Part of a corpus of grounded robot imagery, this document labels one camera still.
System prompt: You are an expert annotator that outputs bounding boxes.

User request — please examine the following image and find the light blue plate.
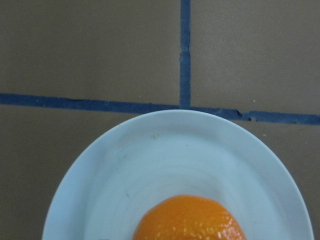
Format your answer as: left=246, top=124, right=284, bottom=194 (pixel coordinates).
left=42, top=110, right=314, bottom=240

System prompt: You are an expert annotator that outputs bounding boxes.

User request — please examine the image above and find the orange fruit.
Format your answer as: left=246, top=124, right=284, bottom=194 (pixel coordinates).
left=133, top=195, right=246, bottom=240

